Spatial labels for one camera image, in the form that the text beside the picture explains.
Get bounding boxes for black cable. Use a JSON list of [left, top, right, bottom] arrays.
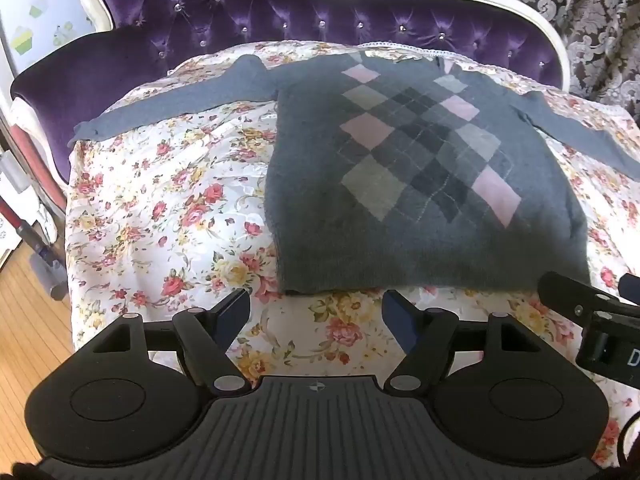
[[617, 416, 640, 465]]

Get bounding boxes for grey damask curtain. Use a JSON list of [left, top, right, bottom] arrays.
[[305, 0, 640, 117]]

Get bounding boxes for white cabinet with cupcake stickers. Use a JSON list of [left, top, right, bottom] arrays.
[[0, 0, 97, 83]]

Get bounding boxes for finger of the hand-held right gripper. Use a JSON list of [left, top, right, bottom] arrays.
[[618, 272, 640, 307], [538, 270, 624, 324]]

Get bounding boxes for purple tufted headboard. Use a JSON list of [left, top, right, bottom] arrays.
[[10, 0, 572, 187]]

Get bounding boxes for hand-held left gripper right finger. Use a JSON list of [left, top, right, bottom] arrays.
[[381, 289, 544, 396]]

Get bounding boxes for grey red vacuum cleaner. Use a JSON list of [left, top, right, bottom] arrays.
[[0, 152, 37, 267]]

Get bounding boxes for floral bed sheet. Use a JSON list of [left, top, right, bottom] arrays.
[[64, 40, 640, 463]]

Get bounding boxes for grey argyle sweater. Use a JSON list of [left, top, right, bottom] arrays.
[[74, 52, 640, 297]]

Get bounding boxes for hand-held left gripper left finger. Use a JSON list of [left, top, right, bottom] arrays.
[[92, 288, 253, 397]]

